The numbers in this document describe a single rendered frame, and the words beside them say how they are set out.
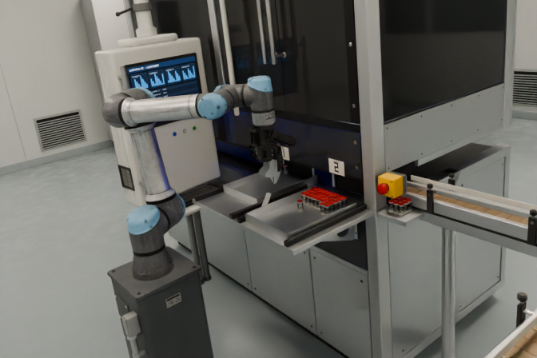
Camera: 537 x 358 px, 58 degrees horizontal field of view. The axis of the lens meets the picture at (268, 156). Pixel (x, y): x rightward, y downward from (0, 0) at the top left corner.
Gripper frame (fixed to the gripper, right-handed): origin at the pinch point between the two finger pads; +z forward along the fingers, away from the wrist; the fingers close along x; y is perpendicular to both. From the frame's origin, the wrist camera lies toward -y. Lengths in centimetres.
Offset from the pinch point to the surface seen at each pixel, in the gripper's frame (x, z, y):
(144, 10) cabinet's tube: -94, -61, -5
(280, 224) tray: -6.9, 21.4, -5.0
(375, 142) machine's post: 12.5, -5.3, -37.3
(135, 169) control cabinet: -86, 10, 17
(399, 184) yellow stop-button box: 21.6, 9.5, -38.5
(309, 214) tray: -5.3, 21.4, -18.0
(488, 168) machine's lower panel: 12, 28, -116
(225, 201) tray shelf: -43.8, 21.6, -4.0
